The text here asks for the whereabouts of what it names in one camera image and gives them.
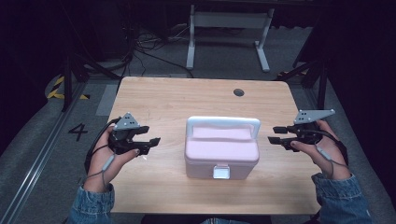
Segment metal floor rail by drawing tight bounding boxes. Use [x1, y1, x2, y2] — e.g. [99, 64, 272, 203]
[0, 83, 89, 224]

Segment black tripod stand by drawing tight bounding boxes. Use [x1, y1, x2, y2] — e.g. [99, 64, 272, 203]
[273, 57, 332, 110]
[61, 50, 121, 113]

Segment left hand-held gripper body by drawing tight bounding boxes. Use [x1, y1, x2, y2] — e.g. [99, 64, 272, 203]
[107, 112, 150, 155]

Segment person's left hand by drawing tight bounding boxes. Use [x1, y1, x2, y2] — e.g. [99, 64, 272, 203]
[83, 125, 140, 193]

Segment person's legs in jeans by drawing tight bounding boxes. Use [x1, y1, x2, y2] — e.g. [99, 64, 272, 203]
[200, 217, 250, 224]

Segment black floor cables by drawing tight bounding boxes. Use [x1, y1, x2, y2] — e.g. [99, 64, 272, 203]
[115, 18, 194, 94]

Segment pink box with white handle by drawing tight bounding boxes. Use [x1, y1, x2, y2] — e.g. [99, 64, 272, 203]
[184, 116, 262, 181]

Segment grey cable with inline plug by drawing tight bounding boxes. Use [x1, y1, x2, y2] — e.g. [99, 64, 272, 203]
[86, 153, 117, 188]
[315, 145, 349, 179]

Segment white metal stand frame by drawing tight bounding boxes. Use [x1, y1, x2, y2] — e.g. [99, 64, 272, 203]
[185, 4, 276, 74]

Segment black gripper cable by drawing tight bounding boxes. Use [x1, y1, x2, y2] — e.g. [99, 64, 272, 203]
[84, 117, 121, 175]
[306, 128, 349, 166]

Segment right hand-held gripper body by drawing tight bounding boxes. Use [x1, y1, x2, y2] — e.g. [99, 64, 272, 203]
[289, 108, 336, 153]

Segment person's right hand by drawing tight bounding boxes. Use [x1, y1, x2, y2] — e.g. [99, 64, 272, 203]
[290, 119, 352, 181]

